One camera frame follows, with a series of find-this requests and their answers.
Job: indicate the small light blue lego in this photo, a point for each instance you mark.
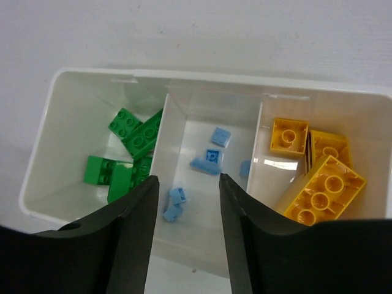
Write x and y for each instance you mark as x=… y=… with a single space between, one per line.
x=213 y=156

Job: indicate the long yellow lego brick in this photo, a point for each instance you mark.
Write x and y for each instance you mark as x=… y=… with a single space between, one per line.
x=322 y=194

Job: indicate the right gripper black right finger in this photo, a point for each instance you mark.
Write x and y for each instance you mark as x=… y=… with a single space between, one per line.
x=269 y=253

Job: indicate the green and yellow lego stack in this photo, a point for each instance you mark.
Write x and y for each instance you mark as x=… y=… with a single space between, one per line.
x=98 y=170

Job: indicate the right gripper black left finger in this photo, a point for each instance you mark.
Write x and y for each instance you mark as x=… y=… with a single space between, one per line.
x=106 y=251

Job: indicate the light blue lego pile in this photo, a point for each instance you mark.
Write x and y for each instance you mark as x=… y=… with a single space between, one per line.
x=245 y=168

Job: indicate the light blue lego pair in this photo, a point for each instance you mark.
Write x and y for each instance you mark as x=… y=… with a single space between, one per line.
x=177 y=199

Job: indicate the green yellow lego block pair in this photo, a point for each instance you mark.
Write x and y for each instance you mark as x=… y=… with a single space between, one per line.
x=143 y=139

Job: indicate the green yellow lego piece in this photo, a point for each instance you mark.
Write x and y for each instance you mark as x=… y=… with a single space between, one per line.
x=127 y=176

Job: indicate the yellow lego piece with flower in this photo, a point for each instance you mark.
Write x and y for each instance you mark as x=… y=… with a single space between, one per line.
x=320 y=144

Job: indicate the green lego brick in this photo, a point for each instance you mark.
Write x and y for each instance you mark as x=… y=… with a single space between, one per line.
x=124 y=123

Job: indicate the white three-compartment tray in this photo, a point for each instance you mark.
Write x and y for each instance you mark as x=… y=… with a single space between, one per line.
x=82 y=102

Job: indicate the single light blue lego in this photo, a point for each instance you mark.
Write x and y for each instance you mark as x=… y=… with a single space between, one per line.
x=220 y=137

